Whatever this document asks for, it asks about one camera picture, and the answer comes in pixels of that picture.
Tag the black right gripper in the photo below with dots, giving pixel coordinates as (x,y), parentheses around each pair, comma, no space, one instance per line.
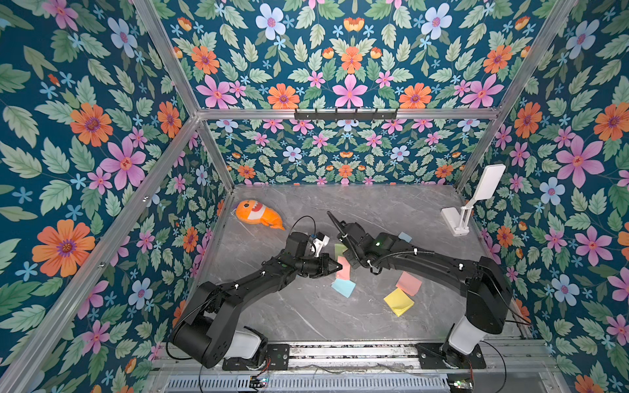
(351,238)

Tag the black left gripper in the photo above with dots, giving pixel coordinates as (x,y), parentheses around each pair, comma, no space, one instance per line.
(321,268)

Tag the torn pink memo page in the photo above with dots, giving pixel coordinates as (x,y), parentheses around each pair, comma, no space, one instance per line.
(345,272)

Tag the torn green memo page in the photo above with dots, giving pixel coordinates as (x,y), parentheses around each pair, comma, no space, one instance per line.
(339,249)

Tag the torn blue memo page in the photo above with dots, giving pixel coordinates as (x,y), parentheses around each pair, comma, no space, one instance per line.
(343,287)

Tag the small blue memo pad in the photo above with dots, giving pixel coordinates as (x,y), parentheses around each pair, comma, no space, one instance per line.
(405,237)

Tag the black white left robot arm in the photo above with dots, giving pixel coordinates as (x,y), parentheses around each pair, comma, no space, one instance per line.
(207,328)

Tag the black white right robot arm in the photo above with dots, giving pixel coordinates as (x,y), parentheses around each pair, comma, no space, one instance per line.
(487,293)

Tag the yellow memo pad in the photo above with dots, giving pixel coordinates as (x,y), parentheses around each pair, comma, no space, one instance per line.
(399,302)

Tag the large pink memo pad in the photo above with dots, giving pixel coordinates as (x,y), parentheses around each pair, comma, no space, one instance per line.
(409,284)

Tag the orange clownfish plush toy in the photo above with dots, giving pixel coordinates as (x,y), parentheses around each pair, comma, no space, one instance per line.
(256,213)

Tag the white phone stand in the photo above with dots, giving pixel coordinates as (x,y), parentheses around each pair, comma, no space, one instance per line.
(457,219)

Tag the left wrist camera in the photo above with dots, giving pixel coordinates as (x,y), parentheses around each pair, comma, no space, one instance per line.
(319,243)

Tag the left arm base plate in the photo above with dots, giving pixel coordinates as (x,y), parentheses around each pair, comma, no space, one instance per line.
(267,357)

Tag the black hook rail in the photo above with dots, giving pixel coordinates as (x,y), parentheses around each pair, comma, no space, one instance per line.
(345,115)

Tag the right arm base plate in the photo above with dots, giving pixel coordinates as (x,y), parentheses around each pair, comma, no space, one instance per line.
(441,355)

